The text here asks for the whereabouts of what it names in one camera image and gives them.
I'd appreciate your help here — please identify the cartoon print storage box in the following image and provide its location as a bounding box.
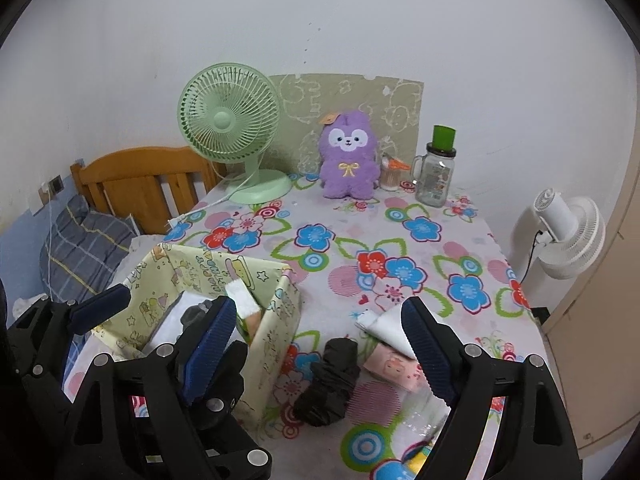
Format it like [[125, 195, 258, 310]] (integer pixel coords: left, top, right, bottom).
[[92, 242, 303, 433]]

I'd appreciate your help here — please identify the blue bed sheet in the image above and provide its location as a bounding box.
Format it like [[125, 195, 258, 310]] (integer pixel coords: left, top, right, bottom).
[[0, 195, 76, 321]]

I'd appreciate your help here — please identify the blue yellow packet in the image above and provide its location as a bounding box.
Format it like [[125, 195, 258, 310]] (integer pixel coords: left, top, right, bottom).
[[372, 440, 436, 480]]

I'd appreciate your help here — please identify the grey plaid pillow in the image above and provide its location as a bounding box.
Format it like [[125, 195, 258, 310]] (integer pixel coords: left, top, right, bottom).
[[40, 195, 138, 306]]

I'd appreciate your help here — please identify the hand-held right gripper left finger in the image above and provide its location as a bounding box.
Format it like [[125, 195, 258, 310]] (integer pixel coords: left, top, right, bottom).
[[62, 296, 238, 480]]

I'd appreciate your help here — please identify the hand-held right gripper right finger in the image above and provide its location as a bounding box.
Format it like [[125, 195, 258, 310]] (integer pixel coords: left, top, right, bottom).
[[401, 296, 584, 480]]

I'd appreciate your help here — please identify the floral tablecloth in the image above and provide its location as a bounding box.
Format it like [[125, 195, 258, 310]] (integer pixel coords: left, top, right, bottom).
[[62, 172, 551, 480]]

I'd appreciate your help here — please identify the white standing fan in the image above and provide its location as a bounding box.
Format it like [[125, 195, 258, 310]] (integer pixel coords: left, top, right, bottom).
[[515, 187, 607, 311]]

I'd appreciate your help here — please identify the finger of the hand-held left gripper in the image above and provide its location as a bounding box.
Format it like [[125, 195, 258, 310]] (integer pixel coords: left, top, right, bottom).
[[145, 342, 273, 480], [7, 284, 132, 426]]

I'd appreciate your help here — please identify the green desk fan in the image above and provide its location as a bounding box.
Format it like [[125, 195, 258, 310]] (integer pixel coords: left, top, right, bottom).
[[177, 62, 293, 206]]

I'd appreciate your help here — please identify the beige wardrobe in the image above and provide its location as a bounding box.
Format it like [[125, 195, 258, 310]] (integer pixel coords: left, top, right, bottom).
[[542, 160, 640, 461]]

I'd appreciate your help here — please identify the pink tissue packet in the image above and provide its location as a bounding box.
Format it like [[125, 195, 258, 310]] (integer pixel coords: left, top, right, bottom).
[[362, 345, 426, 393]]

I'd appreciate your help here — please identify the glass mug jar green lid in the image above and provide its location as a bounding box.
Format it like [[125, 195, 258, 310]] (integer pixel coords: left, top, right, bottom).
[[411, 125, 458, 207]]

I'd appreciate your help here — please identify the purple plush toy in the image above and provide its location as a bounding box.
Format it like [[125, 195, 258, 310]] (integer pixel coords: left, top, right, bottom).
[[318, 110, 383, 200]]

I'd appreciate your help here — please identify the clear plastic bag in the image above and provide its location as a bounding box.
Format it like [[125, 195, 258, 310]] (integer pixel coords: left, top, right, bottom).
[[400, 385, 453, 441]]

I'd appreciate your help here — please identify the cotton swab container orange lid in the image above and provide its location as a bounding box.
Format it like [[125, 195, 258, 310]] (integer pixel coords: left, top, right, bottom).
[[380, 152, 412, 192]]

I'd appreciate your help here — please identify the white green tissue pack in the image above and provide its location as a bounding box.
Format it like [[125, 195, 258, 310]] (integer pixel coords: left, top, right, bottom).
[[224, 280, 262, 343]]

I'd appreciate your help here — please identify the white folded cloth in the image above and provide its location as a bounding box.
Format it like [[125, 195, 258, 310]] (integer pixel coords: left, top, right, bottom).
[[145, 290, 206, 356]]

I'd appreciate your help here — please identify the wooden bed headboard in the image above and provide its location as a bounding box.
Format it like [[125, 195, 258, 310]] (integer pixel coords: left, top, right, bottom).
[[70, 146, 226, 236]]

